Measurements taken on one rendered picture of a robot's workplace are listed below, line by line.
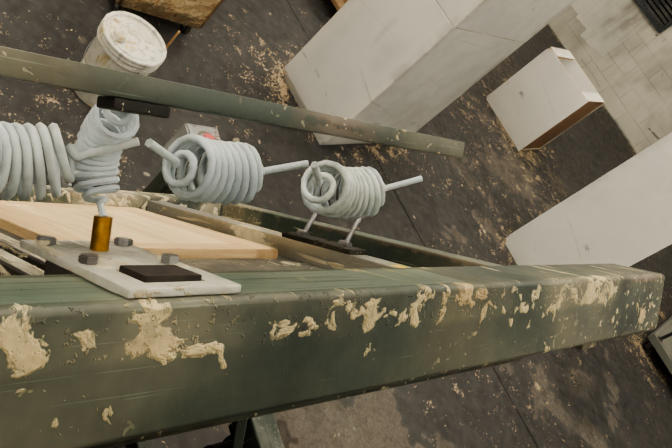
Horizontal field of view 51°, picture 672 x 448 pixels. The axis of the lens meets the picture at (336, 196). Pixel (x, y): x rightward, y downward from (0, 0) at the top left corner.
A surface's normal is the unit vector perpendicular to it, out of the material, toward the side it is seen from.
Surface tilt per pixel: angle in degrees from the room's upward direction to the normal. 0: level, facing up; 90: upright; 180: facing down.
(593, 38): 90
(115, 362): 39
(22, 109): 0
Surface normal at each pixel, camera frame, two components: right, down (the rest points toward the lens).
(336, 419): 0.64, -0.52
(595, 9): -0.62, 0.08
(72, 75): 0.71, 0.14
